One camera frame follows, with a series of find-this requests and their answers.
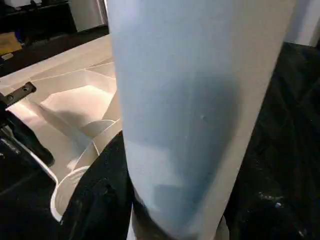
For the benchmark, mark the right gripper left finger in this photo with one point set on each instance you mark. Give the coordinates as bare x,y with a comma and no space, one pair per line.
102,200

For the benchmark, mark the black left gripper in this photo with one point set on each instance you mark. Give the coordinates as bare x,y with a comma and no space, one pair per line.
30,135

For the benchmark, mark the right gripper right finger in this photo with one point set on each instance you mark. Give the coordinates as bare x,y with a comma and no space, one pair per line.
275,210

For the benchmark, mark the white plastic table top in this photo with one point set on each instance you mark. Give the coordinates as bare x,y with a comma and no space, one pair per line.
65,95

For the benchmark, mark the white plastic table leg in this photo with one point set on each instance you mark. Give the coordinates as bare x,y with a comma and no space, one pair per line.
200,100

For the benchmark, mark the black plastic mat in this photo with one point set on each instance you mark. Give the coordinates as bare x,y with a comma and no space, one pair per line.
295,125

